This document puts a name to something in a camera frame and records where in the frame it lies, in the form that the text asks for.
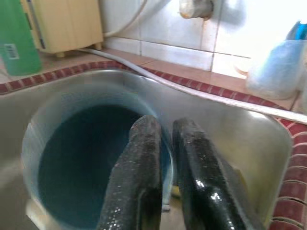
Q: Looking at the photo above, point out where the stainless steel sink basin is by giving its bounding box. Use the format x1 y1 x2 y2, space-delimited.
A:
0 68 295 230

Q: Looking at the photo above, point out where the blue bunny mug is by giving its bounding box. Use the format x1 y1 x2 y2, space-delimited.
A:
21 92 175 230

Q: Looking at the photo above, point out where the clear toothbrush cup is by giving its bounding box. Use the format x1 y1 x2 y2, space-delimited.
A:
246 39 305 100

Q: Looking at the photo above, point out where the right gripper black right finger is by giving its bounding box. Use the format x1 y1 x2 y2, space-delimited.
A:
171 117 264 230

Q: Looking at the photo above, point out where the white curved water tube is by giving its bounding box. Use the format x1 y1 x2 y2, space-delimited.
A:
103 0 148 38

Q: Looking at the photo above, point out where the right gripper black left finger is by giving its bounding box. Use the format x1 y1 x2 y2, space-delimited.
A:
97 115 164 230

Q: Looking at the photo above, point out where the grey water hose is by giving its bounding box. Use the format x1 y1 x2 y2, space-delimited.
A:
78 47 307 125

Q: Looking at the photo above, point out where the green liquid soap bottle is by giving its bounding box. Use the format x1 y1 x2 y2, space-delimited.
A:
0 0 44 76

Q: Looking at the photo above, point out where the beige water ionizer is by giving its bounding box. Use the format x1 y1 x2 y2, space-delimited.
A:
20 0 104 58

